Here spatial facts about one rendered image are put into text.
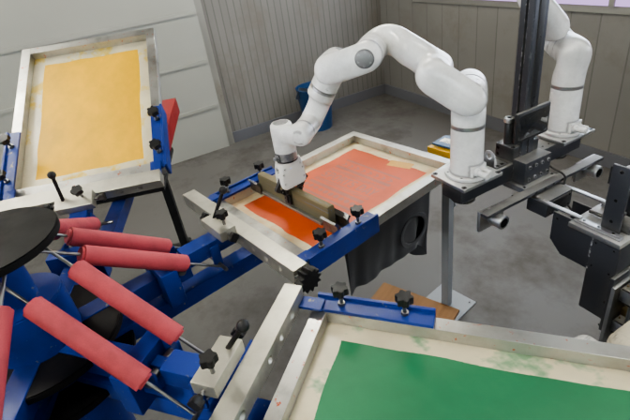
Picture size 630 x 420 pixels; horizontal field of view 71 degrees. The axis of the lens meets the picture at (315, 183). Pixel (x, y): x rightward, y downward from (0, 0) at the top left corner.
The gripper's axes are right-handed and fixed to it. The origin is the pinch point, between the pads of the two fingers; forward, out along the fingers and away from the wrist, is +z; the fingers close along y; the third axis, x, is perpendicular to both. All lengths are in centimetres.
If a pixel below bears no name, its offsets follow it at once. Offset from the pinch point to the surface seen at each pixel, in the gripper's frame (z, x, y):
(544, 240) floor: 103, -25, 160
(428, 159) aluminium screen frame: 4, -17, 56
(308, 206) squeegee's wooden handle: -0.3, -10.3, -1.6
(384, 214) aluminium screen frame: 4.2, -29.2, 15.4
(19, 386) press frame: 0, -14, -93
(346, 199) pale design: 6.9, -8.3, 17.3
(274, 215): 6.9, 5.3, -6.6
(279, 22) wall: -8, 279, 205
